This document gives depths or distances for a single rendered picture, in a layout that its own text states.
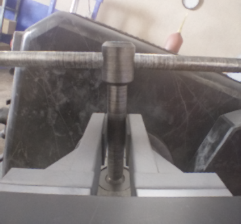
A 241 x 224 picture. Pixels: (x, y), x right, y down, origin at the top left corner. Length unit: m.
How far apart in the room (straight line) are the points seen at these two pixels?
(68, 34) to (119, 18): 3.32
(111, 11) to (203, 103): 3.40
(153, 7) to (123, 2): 0.55
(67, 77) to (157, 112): 0.18
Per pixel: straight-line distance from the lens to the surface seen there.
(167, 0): 3.71
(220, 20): 3.95
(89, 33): 0.31
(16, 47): 0.41
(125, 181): 0.19
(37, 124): 0.39
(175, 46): 0.75
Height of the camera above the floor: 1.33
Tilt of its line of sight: 20 degrees down
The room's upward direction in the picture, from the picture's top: 22 degrees clockwise
